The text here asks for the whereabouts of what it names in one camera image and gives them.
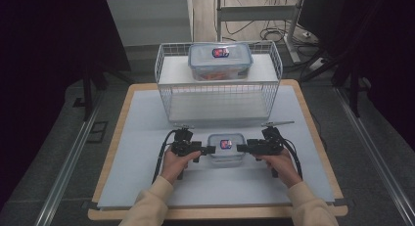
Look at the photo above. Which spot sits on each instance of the person's left hand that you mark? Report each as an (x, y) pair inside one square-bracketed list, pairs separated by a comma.
[(173, 167)]

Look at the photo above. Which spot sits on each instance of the small clear plastic food container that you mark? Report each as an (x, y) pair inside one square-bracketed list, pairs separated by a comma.
[(217, 143)]

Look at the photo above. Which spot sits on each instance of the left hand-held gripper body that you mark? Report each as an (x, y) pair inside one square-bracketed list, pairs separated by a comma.
[(184, 146)]

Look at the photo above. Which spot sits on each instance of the person's right hand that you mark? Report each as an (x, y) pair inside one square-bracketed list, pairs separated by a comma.
[(284, 167)]

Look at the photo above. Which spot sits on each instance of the white table mat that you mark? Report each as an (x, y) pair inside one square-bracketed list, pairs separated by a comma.
[(140, 138)]

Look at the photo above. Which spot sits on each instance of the white power strip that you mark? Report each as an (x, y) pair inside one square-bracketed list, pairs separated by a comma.
[(315, 64)]

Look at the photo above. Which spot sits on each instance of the large clear plastic food container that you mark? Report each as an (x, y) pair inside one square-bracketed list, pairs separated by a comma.
[(205, 61)]

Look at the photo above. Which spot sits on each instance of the white metal desk frame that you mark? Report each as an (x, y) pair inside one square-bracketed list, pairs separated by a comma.
[(257, 12)]

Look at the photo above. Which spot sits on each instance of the dark metal stand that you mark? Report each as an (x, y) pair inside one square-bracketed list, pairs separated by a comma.
[(87, 95)]

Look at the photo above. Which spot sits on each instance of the white cabinet panel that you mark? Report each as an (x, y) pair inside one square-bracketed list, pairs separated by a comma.
[(150, 20)]

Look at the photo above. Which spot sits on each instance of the metal floor rail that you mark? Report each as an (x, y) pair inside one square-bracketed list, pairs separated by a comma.
[(375, 154), (68, 167)]

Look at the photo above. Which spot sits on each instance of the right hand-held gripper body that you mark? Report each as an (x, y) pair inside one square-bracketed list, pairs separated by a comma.
[(267, 146)]

